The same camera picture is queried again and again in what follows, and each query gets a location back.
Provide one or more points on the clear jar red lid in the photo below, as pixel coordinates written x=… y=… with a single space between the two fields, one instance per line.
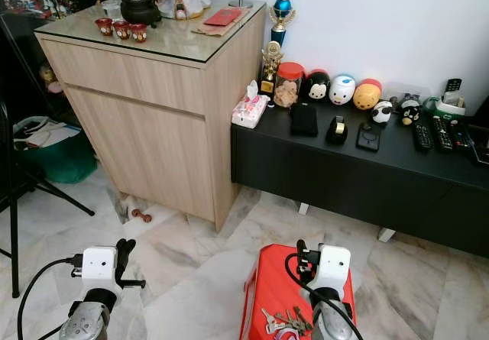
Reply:
x=289 y=88

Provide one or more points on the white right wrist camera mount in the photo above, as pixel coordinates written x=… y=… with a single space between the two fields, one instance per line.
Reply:
x=336 y=267

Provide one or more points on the gold trophy with blue ball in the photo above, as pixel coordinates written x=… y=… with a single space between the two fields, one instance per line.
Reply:
x=283 y=7

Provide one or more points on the small black keypad device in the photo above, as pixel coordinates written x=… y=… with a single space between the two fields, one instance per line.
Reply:
x=453 y=86

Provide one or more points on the small panda figure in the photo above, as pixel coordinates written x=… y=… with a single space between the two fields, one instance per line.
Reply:
x=383 y=112

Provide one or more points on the small black white figure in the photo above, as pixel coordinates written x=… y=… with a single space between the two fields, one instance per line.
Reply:
x=410 y=112

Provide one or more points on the white papers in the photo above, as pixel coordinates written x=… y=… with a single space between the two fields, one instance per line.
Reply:
x=46 y=132

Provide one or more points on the light wooden cabinet glass top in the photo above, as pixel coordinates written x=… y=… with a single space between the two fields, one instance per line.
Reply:
x=145 y=141

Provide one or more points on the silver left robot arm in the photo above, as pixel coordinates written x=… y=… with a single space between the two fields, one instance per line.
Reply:
x=84 y=325

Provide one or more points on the black wallet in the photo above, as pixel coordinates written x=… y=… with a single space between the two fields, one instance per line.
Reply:
x=304 y=120

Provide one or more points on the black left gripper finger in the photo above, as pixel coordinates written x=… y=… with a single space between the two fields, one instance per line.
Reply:
x=131 y=248
x=121 y=250

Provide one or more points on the bunch of silver keys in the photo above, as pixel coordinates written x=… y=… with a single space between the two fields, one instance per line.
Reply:
x=286 y=323

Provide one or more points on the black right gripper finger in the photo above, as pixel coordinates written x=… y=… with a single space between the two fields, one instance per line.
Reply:
x=302 y=251
x=314 y=250

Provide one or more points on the black remote control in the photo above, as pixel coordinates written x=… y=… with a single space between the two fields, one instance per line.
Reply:
x=442 y=134
x=462 y=136
x=423 y=137

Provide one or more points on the white round plush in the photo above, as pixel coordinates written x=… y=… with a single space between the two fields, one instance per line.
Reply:
x=341 y=90

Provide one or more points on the green white holder box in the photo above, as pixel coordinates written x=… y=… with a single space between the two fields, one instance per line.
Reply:
x=449 y=111

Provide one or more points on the small red cup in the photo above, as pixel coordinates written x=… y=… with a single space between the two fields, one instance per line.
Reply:
x=138 y=34
x=121 y=30
x=104 y=27

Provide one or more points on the red plastic stool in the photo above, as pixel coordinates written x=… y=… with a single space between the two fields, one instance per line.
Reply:
x=275 y=286

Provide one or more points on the small gold trophy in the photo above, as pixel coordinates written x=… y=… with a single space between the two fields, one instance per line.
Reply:
x=271 y=65

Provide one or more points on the pink tissue box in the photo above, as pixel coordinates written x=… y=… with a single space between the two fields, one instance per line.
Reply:
x=250 y=111

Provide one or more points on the black cast iron pot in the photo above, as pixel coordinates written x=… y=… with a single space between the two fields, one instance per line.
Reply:
x=140 y=8

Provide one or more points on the black low console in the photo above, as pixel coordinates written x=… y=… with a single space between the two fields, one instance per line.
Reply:
x=336 y=179

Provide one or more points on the red paper packet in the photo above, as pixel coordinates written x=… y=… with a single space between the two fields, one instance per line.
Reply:
x=223 y=17

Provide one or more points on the yellow bear plush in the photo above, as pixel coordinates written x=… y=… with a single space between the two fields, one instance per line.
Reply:
x=367 y=95

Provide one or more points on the black phone case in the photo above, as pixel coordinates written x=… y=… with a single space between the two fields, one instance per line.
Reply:
x=369 y=137

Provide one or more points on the small red floor toy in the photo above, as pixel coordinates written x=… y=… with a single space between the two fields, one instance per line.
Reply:
x=142 y=215

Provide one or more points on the green basket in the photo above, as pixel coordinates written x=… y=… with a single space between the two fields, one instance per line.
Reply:
x=65 y=164

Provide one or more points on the dark glass display cabinet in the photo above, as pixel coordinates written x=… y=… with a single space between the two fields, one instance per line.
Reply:
x=19 y=57

